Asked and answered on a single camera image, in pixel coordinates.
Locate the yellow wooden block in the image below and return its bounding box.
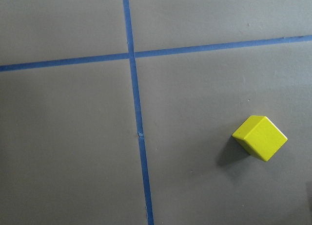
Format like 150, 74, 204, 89
232, 115, 288, 162

